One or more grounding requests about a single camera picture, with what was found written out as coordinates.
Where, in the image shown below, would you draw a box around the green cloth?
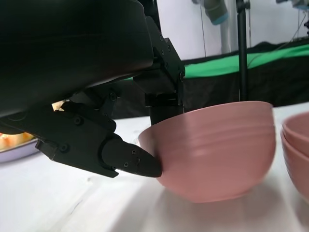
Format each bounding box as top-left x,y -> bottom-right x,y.
183,44 -> 309,79

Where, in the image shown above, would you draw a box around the black stand pole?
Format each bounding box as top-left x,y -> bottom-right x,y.
235,0 -> 251,102

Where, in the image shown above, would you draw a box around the grey blue tube end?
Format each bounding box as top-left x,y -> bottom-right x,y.
204,0 -> 229,25

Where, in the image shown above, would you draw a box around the pink plastic bowl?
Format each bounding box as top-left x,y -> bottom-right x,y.
138,101 -> 277,203
281,111 -> 309,155
280,132 -> 309,209

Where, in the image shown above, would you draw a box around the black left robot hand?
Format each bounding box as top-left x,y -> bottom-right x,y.
0,0 -> 186,179

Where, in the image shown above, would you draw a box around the orange yellow food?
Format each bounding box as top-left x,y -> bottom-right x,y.
0,132 -> 36,152

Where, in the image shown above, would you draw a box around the purple plate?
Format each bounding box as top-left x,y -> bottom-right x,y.
0,137 -> 41,163

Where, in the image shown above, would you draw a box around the black cloth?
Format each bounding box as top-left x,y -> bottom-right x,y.
113,41 -> 309,120

